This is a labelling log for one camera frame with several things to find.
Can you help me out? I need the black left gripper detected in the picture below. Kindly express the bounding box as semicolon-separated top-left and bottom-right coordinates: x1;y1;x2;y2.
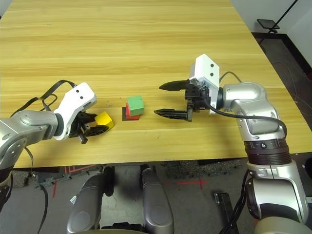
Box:
72;111;109;145

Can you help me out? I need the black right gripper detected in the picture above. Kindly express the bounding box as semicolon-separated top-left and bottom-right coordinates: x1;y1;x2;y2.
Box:
154;79;211;122

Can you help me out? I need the yellow wooden block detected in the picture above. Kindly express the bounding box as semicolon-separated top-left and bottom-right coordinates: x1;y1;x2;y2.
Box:
94;111;115;131

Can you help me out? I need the green wooden block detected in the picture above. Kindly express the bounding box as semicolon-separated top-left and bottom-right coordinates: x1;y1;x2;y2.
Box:
126;95;145;116

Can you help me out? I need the red wooden block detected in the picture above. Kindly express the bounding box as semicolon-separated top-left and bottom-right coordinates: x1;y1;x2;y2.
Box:
125;102;141;120

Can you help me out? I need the black square pad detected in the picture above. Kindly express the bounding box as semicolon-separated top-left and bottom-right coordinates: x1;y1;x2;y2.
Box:
121;107;141;121

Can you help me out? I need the speckled grey foam mat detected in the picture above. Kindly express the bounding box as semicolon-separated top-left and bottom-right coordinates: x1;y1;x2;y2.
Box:
167;159;242;180

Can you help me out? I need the silver robot left leg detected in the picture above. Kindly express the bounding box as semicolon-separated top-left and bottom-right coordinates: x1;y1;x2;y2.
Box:
66;167;115;234

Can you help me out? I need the silver robot leg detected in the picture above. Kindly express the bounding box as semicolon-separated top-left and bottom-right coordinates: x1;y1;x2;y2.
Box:
66;167;115;234
140;167;175;234

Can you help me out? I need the silver robot right leg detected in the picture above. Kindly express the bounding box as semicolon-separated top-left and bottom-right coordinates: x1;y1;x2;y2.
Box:
140;167;175;234

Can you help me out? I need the beige and black robot torso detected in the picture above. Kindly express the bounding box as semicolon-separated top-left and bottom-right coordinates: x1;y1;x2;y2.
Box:
99;222;147;234

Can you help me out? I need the black bar on floor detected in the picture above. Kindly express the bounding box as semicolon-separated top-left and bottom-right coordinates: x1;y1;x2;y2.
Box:
214;192;241;234

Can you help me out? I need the black tripod stand with plate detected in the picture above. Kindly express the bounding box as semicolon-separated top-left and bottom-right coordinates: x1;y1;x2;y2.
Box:
257;0;299;34

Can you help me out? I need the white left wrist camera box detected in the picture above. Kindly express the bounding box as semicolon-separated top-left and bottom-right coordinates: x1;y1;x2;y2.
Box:
53;82;98;141

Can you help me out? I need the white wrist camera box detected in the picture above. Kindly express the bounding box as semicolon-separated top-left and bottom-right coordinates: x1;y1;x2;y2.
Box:
189;54;221;115
53;82;98;141

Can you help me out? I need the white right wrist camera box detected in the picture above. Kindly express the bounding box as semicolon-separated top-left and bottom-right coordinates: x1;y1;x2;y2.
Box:
189;54;221;115

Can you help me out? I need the black left wrist camera cable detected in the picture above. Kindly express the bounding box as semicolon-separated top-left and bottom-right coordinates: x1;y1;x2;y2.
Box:
9;79;78;234

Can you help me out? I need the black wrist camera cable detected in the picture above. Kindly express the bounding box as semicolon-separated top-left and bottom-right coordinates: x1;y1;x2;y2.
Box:
9;79;78;234
203;71;288;135

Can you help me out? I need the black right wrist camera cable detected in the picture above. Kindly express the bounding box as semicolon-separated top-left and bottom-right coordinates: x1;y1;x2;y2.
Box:
203;71;288;135

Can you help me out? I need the thin grey floor wire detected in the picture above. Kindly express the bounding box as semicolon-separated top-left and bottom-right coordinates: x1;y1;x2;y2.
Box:
273;60;312;110

